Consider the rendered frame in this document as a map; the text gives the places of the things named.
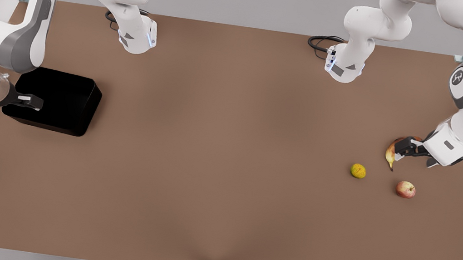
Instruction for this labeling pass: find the black storage box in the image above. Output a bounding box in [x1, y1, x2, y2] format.
[0, 62, 105, 140]

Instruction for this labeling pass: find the red yellow apple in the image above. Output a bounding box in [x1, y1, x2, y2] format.
[395, 180, 418, 200]

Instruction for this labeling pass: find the yellow brown banana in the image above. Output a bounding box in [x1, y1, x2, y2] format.
[383, 132, 423, 176]

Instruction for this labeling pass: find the yellow green citrus fruit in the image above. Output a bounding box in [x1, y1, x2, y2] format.
[349, 162, 368, 180]

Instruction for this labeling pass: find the black cable loop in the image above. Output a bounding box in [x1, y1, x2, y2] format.
[305, 32, 347, 64]
[103, 4, 152, 36]

